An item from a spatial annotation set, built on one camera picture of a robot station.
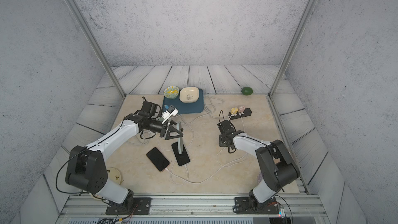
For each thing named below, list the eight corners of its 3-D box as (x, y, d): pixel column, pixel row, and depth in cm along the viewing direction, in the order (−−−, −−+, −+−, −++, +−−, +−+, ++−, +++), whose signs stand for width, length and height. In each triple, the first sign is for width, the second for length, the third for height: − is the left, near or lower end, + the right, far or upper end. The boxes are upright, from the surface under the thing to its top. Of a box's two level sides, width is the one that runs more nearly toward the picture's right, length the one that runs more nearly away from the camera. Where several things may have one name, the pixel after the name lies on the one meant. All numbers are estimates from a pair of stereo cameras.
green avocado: (242, 95, 123) (243, 91, 119) (241, 90, 126) (241, 86, 123) (251, 95, 123) (253, 91, 119) (250, 90, 126) (251, 86, 123)
